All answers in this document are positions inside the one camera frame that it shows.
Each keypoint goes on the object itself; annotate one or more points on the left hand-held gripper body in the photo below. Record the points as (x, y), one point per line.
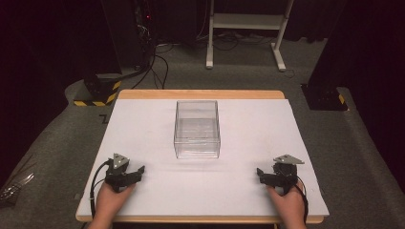
(115, 176)

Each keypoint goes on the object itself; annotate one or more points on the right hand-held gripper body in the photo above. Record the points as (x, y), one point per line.
(285, 176)

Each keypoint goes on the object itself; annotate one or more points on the person's left hand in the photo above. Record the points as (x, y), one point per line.
(110, 203)

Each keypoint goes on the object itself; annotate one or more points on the person's right hand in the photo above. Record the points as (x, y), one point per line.
(291, 206)

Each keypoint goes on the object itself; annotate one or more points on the white table mat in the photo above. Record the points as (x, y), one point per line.
(203, 184)

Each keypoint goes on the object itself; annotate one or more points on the clear plastic box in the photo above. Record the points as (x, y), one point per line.
(197, 140)

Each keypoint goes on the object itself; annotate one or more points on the black yellow striped stand base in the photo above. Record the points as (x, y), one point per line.
(102, 92)

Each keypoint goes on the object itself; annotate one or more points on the wooden table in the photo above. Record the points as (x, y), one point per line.
(197, 94)

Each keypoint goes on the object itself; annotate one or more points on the shiny metal stand leg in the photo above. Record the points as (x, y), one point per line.
(16, 187)

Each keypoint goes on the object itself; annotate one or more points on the black equipment column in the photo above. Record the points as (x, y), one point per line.
(127, 31)

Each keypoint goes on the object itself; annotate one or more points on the dark curtain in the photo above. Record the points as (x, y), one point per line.
(38, 47)
(369, 47)

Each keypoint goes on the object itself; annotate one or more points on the white metal stand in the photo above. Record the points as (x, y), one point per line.
(248, 21)

